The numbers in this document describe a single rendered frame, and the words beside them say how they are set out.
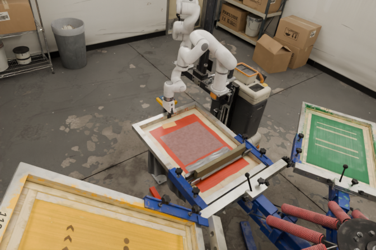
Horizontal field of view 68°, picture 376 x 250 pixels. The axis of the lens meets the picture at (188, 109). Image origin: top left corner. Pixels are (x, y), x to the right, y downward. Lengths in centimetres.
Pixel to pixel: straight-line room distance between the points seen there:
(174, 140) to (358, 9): 396
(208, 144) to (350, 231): 99
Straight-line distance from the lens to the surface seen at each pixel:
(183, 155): 185
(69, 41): 443
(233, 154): 179
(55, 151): 333
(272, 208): 163
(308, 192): 325
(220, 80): 210
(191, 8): 208
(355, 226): 142
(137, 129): 197
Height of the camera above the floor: 232
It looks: 38 degrees down
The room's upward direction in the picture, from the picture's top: 7 degrees clockwise
